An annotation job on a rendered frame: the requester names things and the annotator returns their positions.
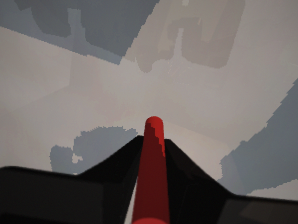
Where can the red peg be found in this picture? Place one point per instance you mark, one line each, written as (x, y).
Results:
(151, 204)

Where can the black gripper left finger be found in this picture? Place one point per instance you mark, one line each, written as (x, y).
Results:
(99, 195)

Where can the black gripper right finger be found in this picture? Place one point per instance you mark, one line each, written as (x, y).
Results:
(196, 198)

